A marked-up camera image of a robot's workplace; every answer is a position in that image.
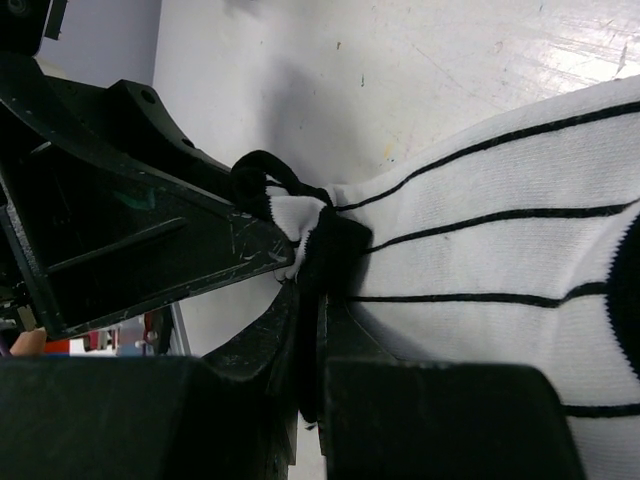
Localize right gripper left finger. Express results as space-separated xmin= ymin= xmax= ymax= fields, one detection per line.
xmin=1 ymin=285 xmax=299 ymax=479

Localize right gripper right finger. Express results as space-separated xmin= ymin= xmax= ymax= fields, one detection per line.
xmin=317 ymin=298 xmax=585 ymax=479

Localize white sock black thin stripes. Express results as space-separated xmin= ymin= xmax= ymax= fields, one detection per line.
xmin=231 ymin=77 xmax=639 ymax=479

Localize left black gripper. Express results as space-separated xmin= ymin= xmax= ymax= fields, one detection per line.
xmin=1 ymin=1 xmax=294 ymax=340

